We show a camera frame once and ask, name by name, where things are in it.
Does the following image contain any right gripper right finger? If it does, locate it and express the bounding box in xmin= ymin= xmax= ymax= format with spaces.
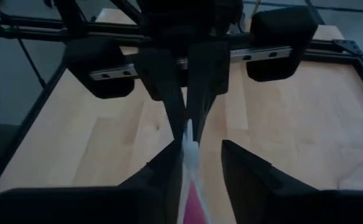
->
xmin=220 ymin=139 xmax=338 ymax=224

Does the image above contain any thin black cable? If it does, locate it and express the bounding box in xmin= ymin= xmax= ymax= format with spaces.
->
xmin=17 ymin=38 xmax=47 ymax=90

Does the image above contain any clear plastic bag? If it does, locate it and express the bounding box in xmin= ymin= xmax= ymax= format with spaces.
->
xmin=176 ymin=118 xmax=214 ymax=224

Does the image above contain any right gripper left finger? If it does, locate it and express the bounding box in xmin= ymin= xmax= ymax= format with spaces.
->
xmin=118 ymin=139 xmax=182 ymax=224

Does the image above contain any pink slider tag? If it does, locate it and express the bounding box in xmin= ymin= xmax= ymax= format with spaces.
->
xmin=183 ymin=180 xmax=210 ymax=224

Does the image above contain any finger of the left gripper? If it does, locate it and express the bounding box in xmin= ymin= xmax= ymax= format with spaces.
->
xmin=136 ymin=47 xmax=189 ymax=141
xmin=185 ymin=41 xmax=232 ymax=143

